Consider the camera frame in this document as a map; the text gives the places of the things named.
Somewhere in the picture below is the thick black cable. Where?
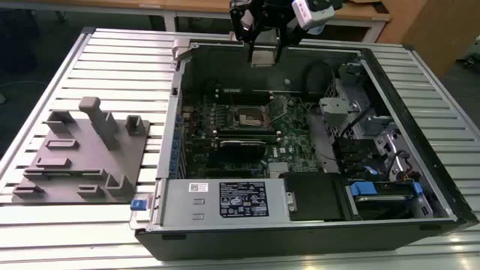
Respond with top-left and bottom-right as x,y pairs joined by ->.
302,60 -> 334,96

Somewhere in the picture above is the thin black cable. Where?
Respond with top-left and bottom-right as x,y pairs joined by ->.
342,108 -> 370,139

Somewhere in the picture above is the silver CPU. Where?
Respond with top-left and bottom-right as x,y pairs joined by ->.
249,46 -> 278,68

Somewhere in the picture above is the green motherboard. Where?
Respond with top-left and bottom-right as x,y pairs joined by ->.
178,92 -> 326,179

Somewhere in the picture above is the grey power supply unit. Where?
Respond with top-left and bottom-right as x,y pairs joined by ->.
158,178 -> 291,226

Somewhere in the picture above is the CPU socket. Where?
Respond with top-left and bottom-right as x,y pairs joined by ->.
231,106 -> 273,131

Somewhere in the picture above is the black graphics card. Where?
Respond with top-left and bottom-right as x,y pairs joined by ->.
209,138 -> 269,169

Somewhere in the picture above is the wooden desk white frame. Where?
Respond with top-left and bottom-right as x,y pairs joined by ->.
21,0 -> 177,32
163,0 -> 393,43

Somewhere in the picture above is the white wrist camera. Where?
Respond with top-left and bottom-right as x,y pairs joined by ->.
290,0 -> 334,35

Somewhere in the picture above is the silver chipset heatsink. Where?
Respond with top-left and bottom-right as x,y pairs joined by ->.
267,161 -> 290,174

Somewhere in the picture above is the hard disk in blue carrier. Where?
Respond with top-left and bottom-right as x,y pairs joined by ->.
345,179 -> 423,221

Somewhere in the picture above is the wooden cabinet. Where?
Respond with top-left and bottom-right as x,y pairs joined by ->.
377,0 -> 480,78

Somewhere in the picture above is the blue case latch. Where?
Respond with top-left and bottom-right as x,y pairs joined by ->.
129,198 -> 147,212

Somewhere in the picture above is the black plastic block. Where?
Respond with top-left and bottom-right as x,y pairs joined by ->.
331,137 -> 385,177

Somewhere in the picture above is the grey case handle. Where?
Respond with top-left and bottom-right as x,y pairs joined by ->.
170,38 -> 193,62

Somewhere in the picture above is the black PC case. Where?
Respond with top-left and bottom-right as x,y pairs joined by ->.
129,38 -> 480,261

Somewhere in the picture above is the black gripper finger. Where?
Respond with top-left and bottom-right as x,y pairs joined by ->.
275,17 -> 301,61
229,4 -> 262,61

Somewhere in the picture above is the black plastic shroud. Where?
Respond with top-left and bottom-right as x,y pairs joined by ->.
279,172 -> 355,222

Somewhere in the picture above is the metal socket cover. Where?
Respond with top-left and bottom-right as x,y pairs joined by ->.
262,94 -> 291,126

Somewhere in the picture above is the grey parts rack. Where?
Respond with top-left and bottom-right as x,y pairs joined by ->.
10,96 -> 151,204

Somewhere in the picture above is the metal drive cage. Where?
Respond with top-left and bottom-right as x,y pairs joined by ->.
321,62 -> 398,141

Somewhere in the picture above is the silver metal bracket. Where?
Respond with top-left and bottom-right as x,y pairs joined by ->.
317,97 -> 355,122

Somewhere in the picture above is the coloured power wire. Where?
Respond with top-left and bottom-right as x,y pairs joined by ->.
389,150 -> 417,181

